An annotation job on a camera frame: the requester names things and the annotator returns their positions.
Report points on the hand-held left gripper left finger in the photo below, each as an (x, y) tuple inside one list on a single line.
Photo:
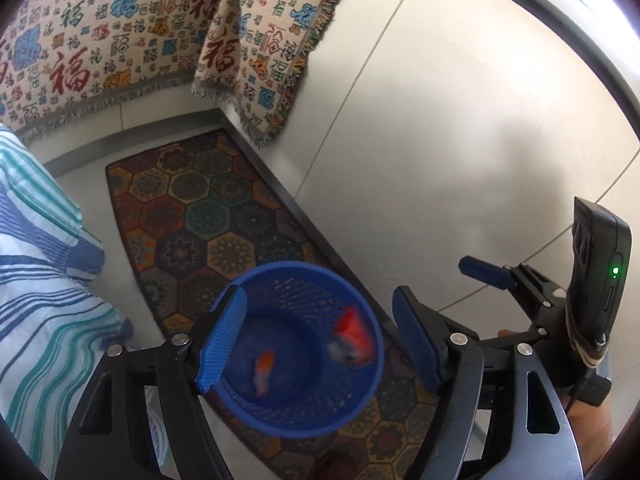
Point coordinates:
[(222, 340)]

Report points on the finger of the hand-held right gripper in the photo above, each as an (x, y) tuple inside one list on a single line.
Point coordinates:
[(487, 271), (510, 342)]

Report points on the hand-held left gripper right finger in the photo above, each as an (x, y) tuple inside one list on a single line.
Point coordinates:
[(417, 340)]

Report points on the small orange and white wrapper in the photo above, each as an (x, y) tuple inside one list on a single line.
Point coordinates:
[(262, 367)]

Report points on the red and white wrapper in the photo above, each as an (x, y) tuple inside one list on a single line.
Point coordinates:
[(352, 332)]

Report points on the blue mesh plastic basket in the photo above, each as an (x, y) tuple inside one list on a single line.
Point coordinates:
[(300, 285)]

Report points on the person's right hand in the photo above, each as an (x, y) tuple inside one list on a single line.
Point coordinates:
[(592, 425)]

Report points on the hexagon patterned rug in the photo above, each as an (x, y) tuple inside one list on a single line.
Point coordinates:
[(200, 200)]

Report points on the blue striped tablecloth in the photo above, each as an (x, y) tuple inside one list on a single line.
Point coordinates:
[(40, 310)]

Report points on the narrow printed fringed blanket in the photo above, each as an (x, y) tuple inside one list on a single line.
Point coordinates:
[(270, 35)]

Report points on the large printed fringed blanket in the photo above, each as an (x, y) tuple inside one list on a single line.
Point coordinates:
[(100, 35)]

